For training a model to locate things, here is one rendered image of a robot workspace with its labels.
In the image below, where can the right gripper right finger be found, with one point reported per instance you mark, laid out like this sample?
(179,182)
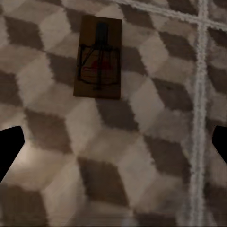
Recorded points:
(219,140)

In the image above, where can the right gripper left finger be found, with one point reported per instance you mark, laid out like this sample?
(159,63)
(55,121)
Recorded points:
(11,142)

